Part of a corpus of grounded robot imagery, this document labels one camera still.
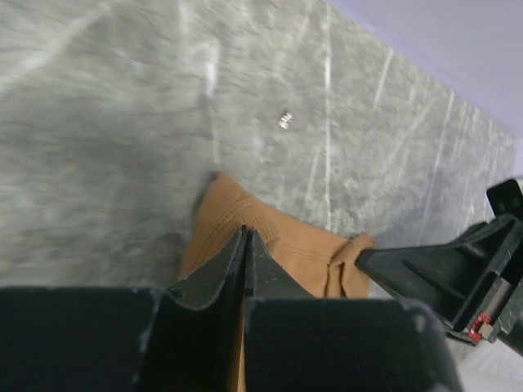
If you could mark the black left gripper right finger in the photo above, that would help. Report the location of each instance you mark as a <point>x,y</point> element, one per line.
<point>297,342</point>

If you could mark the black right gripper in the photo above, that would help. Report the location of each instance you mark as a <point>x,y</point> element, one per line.
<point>473,282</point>

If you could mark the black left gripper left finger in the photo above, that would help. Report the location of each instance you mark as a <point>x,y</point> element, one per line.
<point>182,338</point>

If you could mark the tan brown tank top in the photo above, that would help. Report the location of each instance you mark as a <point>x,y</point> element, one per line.
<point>319,260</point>

